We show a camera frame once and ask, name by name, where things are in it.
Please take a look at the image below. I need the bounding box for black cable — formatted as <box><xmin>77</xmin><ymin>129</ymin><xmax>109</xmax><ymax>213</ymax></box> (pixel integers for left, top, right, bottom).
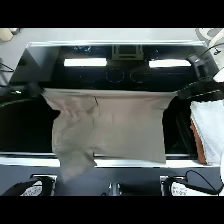
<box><xmin>169</xmin><ymin>169</ymin><xmax>224</xmax><ymax>196</ymax></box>

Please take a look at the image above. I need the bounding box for grey-brown T-shirt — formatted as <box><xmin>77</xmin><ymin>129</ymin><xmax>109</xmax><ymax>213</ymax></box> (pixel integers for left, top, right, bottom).
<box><xmin>41</xmin><ymin>87</ymin><xmax>178</xmax><ymax>183</ymax></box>

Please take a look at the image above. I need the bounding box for white garment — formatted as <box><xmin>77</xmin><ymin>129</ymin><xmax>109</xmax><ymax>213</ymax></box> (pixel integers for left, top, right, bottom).
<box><xmin>189</xmin><ymin>99</ymin><xmax>224</xmax><ymax>168</ymax></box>

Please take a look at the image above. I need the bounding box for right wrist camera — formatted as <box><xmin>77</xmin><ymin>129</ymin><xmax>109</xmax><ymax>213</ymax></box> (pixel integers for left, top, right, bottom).
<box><xmin>187</xmin><ymin>54</ymin><xmax>210</xmax><ymax>82</ymax></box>

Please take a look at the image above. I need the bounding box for orange garment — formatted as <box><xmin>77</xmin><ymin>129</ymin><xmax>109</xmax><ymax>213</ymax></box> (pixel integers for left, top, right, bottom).
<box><xmin>189</xmin><ymin>114</ymin><xmax>208</xmax><ymax>165</ymax></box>

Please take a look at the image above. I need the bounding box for silver frame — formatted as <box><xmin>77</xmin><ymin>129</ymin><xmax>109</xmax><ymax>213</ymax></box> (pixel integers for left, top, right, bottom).
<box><xmin>0</xmin><ymin>151</ymin><xmax>224</xmax><ymax>197</ymax></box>

